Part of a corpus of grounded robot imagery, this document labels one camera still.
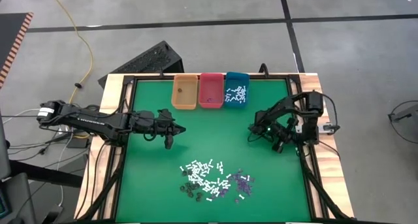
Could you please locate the black table frame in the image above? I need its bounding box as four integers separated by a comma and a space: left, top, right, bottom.
74, 72, 353, 224

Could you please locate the blue plastic bin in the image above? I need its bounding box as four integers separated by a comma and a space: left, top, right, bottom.
224, 71, 251, 109

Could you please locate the black perforated metal case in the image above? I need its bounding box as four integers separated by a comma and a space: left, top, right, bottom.
97, 40, 185, 88

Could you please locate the black floor bar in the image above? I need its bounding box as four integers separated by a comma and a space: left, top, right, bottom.
8, 159, 84, 188

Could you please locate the orange plastic bin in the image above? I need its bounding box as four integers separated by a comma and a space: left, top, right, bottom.
171, 74, 199, 110

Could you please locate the black mat orange striped edge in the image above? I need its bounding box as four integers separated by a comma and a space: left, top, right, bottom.
0, 12, 35, 89

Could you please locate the green table mat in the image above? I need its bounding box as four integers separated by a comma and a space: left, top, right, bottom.
114, 79, 312, 222

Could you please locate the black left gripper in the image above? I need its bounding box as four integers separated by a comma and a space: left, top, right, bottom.
130, 108, 187, 150

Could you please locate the black floor cable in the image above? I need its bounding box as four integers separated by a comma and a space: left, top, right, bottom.
387, 99, 418, 155

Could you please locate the wooden table side board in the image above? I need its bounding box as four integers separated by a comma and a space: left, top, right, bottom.
74, 73, 135, 220
298, 72, 356, 219

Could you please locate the yellow extension cable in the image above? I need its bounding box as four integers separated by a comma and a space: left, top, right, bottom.
48, 0, 95, 112

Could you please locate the pink plastic bin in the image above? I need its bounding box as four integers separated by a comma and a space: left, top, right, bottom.
198, 72, 225, 109

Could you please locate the grey metal post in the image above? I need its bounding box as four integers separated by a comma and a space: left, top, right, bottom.
0, 108, 11, 181

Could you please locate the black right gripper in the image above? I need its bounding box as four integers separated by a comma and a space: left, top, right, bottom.
261, 121, 297, 154

